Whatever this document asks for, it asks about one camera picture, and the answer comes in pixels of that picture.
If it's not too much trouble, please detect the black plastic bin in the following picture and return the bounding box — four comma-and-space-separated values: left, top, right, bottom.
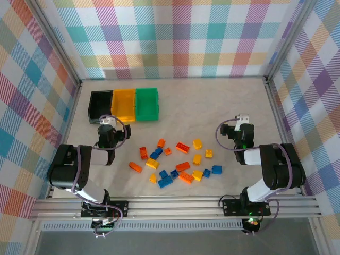
87, 90, 114, 125

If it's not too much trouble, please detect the yellow plastic bin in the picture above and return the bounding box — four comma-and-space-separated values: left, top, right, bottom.
110, 89, 138, 124

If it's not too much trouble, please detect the orange long lego brick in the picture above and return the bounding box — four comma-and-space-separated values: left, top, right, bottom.
129, 161, 143, 174
178, 171, 195, 184
175, 142, 190, 154
175, 161, 191, 172

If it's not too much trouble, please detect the yellow curved lego brick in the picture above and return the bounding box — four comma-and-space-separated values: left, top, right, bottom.
144, 157, 160, 169

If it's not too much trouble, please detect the green plastic bin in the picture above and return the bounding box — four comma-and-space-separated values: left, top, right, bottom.
135, 87, 160, 122

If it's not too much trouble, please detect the blue long lego brick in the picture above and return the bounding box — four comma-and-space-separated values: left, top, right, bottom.
157, 177, 174, 189

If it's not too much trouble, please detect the plaid backdrop cloth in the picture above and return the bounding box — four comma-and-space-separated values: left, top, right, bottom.
39, 0, 311, 80
0, 0, 80, 255
268, 0, 340, 255

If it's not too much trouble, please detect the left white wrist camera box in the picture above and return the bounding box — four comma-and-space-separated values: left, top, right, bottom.
99, 116, 117, 126

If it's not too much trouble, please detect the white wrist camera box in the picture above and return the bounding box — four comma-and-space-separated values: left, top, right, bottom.
99, 116, 117, 126
235, 113, 251, 131

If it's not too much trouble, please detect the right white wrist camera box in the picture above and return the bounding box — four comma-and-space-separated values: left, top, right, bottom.
235, 113, 251, 131

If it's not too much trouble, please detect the aluminium table side rail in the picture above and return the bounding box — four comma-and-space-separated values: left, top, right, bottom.
46, 81, 83, 199
264, 78, 305, 196

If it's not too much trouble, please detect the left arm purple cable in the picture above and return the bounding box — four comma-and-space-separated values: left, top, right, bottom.
71, 114, 128, 239

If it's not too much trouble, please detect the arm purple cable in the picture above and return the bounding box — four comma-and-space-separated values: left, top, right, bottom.
71, 114, 128, 239
215, 118, 295, 236

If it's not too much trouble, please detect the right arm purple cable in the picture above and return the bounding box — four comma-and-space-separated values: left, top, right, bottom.
215, 118, 295, 236

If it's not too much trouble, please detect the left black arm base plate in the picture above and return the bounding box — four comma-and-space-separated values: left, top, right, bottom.
81, 200, 130, 218

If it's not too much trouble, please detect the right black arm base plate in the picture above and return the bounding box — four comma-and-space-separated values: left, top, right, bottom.
222, 198, 271, 216

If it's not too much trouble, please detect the wide aluminium base rail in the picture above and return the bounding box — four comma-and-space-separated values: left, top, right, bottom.
29, 195, 324, 221

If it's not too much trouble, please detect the aluminium frame post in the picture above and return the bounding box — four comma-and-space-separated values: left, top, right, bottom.
30, 0, 82, 84
265, 0, 319, 82

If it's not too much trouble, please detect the slotted grey cable duct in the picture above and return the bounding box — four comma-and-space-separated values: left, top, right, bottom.
39, 222, 245, 232

